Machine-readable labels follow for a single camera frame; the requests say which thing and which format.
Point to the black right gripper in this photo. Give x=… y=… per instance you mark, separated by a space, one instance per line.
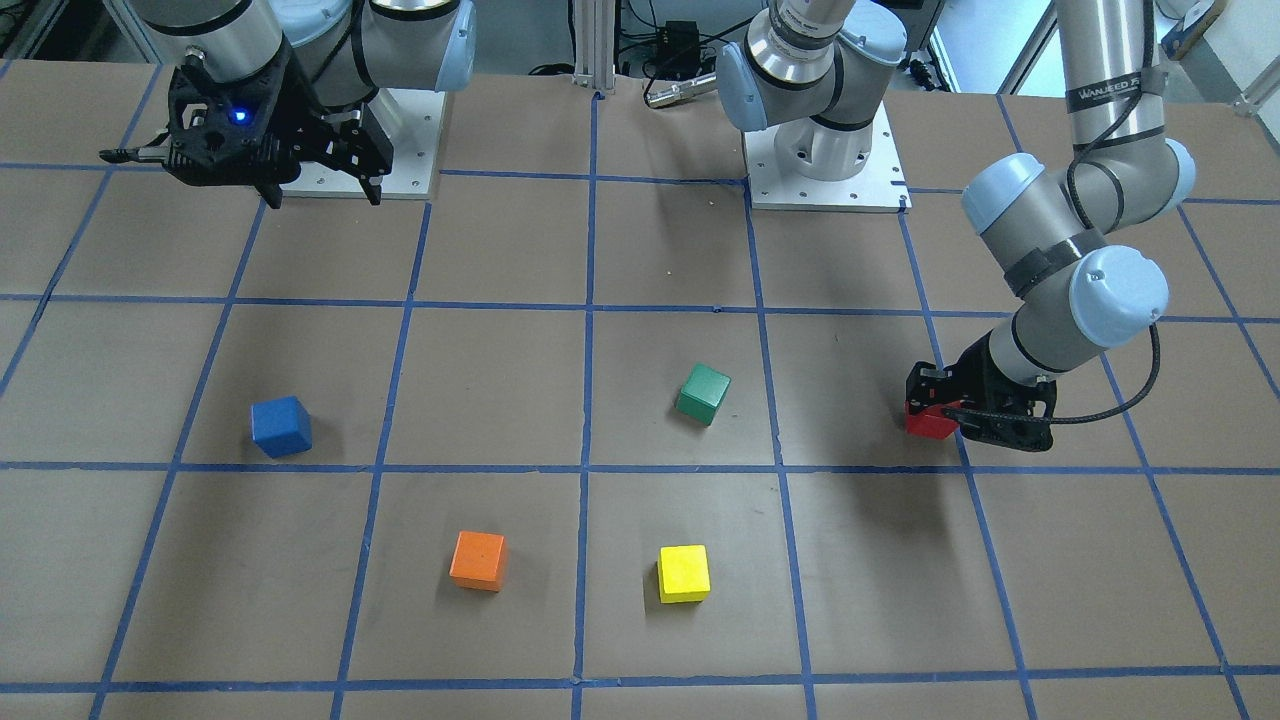
x=302 y=125

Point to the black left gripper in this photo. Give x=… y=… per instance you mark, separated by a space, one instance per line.
x=973 y=374

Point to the red wooden block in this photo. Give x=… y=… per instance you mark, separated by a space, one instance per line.
x=930 y=421

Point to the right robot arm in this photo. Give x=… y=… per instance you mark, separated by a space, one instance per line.
x=325 y=99

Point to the green wooden block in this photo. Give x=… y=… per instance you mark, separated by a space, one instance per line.
x=702 y=394

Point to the blue wooden block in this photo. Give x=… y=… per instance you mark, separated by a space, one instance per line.
x=281 y=426

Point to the yellow wooden block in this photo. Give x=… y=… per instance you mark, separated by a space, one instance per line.
x=683 y=573

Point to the orange wooden block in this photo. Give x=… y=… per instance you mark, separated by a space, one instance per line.
x=479 y=561

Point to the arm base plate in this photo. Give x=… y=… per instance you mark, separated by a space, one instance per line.
x=801 y=166
x=389 y=147

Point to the aluminium frame post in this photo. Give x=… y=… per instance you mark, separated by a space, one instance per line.
x=594 y=42

